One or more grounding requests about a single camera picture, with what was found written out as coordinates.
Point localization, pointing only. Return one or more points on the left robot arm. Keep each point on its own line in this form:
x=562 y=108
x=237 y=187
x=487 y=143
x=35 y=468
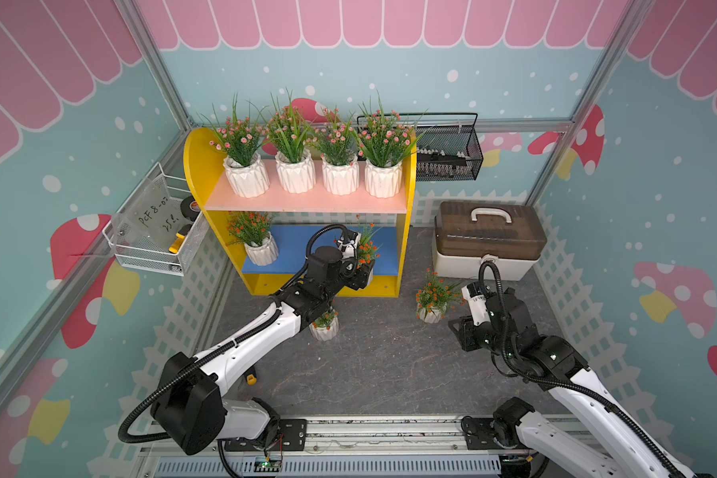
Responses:
x=190 y=406

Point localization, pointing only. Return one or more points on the metal base rail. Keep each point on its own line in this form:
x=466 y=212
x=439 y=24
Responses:
x=437 y=445

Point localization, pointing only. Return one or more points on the yellow utility knife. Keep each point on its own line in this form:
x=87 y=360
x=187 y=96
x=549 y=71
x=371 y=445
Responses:
x=177 y=244

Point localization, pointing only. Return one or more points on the red flower pot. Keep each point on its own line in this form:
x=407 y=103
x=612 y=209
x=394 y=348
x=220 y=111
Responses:
x=326 y=327
x=436 y=297
x=367 y=254
x=252 y=229

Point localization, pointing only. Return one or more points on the white wire wall basket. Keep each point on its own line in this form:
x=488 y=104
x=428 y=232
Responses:
x=142 y=230

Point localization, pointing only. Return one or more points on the pink flower pot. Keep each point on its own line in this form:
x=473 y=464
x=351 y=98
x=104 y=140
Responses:
x=240 y=138
x=291 y=134
x=385 y=140
x=337 y=142

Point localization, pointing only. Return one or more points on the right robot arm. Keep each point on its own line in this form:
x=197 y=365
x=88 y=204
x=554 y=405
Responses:
x=559 y=369

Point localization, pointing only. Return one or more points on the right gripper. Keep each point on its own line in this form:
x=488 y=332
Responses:
x=466 y=327

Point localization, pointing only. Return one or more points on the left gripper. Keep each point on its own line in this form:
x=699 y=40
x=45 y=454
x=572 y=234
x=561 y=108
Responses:
x=358 y=277

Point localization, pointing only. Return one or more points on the black tape roll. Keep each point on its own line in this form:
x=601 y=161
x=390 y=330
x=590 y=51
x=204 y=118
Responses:
x=190 y=209

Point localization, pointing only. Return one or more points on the black wire mesh basket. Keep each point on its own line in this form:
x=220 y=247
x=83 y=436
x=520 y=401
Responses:
x=447 y=146

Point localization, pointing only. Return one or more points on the brown lidded storage box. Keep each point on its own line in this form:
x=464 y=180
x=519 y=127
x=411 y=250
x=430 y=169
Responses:
x=468 y=232

